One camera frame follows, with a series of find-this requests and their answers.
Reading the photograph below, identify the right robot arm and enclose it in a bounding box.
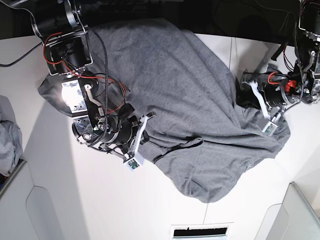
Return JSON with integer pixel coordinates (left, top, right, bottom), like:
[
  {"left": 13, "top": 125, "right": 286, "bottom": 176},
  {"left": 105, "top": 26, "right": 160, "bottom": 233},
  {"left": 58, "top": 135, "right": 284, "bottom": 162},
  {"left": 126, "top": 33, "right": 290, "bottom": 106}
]
[{"left": 4, "top": 0, "right": 153, "bottom": 163}]

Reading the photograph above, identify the light grey clothes pile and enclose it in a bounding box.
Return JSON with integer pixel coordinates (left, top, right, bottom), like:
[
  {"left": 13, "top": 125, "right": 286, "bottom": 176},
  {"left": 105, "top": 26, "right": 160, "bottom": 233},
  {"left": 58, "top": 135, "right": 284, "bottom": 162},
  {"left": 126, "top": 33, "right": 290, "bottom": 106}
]
[{"left": 0, "top": 95, "right": 23, "bottom": 177}]

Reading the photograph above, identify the left white bin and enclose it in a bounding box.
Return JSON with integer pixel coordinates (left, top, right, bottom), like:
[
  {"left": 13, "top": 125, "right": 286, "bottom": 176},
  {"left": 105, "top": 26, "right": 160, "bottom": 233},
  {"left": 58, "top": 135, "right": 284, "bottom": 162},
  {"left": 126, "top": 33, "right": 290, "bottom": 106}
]
[{"left": 0, "top": 161, "right": 65, "bottom": 240}]

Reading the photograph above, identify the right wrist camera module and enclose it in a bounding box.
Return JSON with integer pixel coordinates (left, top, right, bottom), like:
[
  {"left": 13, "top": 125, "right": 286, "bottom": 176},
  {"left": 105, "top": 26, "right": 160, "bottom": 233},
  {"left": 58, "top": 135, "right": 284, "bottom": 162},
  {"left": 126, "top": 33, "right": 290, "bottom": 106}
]
[{"left": 124, "top": 153, "right": 145, "bottom": 172}]

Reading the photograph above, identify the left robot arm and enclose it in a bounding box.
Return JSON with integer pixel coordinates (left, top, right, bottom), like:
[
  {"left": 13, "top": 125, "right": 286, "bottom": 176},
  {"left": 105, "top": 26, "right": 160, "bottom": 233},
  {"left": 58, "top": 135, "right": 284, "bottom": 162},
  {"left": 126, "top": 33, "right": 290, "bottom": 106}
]
[{"left": 237, "top": 0, "right": 320, "bottom": 118}]

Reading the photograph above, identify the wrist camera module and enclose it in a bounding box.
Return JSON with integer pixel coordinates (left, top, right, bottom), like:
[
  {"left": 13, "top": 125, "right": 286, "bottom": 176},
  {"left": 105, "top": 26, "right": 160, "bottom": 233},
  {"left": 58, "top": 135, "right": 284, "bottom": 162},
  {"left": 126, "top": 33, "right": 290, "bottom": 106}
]
[
  {"left": 257, "top": 117, "right": 278, "bottom": 136},
  {"left": 124, "top": 153, "right": 145, "bottom": 172}
]

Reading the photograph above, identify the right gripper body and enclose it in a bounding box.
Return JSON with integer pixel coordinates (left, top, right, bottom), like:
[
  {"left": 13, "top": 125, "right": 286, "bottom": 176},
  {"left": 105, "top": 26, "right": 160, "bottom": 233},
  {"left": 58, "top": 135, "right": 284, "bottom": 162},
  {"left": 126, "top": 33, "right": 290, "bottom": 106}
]
[{"left": 72, "top": 111, "right": 156, "bottom": 160}]

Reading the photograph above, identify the white table cable slot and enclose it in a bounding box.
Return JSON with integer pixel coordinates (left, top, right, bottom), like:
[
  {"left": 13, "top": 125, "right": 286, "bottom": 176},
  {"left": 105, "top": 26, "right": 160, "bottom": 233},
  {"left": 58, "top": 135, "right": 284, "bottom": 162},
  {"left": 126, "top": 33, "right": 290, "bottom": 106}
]
[{"left": 169, "top": 223, "right": 233, "bottom": 240}]

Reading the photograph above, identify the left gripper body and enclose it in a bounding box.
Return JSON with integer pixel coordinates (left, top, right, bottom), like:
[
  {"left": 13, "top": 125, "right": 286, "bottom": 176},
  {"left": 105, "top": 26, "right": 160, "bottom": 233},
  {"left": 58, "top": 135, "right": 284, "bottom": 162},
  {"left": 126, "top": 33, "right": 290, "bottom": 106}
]
[{"left": 239, "top": 71, "right": 300, "bottom": 119}]

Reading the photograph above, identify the white bin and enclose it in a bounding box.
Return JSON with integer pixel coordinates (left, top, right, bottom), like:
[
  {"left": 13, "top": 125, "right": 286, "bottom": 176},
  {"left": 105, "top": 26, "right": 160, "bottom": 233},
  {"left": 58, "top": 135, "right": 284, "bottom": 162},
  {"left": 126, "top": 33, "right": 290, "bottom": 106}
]
[
  {"left": 0, "top": 161, "right": 65, "bottom": 240},
  {"left": 255, "top": 182, "right": 320, "bottom": 240}
]

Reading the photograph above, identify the dark grey t-shirt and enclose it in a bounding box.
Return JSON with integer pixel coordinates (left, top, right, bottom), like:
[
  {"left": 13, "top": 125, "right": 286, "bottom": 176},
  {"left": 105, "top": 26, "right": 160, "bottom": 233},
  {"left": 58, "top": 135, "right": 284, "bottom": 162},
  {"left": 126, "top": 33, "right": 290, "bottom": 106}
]
[{"left": 37, "top": 17, "right": 292, "bottom": 204}]

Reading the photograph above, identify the right white bin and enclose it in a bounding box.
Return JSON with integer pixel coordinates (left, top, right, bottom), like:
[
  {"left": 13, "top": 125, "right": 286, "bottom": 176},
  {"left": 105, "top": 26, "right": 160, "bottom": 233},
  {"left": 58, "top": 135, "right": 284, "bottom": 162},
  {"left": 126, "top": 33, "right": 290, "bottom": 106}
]
[{"left": 255, "top": 182, "right": 320, "bottom": 240}]

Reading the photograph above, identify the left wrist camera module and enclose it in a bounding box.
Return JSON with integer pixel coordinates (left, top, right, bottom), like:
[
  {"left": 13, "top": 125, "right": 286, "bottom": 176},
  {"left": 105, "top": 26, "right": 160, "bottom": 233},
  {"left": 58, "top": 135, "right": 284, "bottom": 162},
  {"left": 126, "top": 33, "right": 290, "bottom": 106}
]
[{"left": 257, "top": 117, "right": 278, "bottom": 136}]

